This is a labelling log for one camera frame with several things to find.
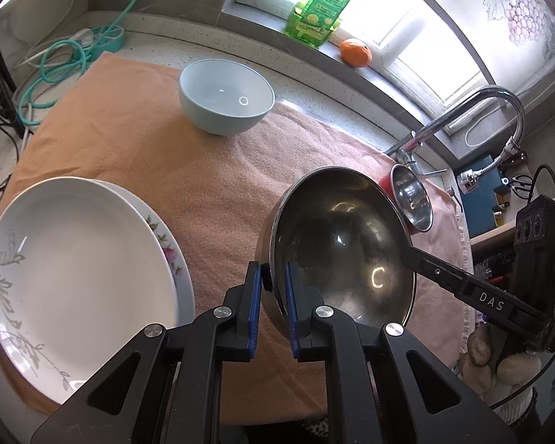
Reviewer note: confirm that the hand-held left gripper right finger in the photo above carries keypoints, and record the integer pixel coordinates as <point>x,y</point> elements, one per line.
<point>292,310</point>

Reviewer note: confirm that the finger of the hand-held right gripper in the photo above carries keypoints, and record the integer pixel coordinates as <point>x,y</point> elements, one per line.
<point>471,291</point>

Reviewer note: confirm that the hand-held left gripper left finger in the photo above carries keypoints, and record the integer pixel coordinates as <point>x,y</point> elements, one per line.
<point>254,310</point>

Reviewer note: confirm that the large steel bowl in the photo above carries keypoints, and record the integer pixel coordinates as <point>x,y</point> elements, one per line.
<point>342,240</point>

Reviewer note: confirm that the large pink flower plate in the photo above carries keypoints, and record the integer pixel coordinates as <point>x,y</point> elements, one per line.
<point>173,259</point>

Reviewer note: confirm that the small red steel bowl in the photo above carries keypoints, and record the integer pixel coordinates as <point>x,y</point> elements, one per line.
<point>411,194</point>

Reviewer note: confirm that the white grey leaf plate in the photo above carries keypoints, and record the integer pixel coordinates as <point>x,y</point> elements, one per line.
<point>83,277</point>

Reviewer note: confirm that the light blue bowl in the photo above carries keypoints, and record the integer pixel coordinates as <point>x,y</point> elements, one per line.
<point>212,115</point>

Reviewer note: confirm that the person's right hand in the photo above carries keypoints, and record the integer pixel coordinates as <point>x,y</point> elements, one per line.
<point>485,365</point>

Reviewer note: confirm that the black scissors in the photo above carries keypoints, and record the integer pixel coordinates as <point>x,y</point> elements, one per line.
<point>522,184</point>

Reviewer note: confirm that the dark blue panel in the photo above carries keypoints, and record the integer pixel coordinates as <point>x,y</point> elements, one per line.
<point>481,203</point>

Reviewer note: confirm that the peach cloth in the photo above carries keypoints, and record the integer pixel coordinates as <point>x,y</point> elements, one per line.
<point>212,171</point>

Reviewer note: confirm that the chrome faucet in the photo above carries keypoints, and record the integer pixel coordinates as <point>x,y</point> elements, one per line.
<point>514,101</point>

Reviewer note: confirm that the orange tangerine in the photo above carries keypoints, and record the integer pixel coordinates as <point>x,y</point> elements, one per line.
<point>356,52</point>

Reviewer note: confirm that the green dish soap bottle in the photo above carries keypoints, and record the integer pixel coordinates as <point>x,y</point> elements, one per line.
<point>319,9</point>

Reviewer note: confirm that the teal power strip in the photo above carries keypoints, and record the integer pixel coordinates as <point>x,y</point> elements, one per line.
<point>108,39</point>

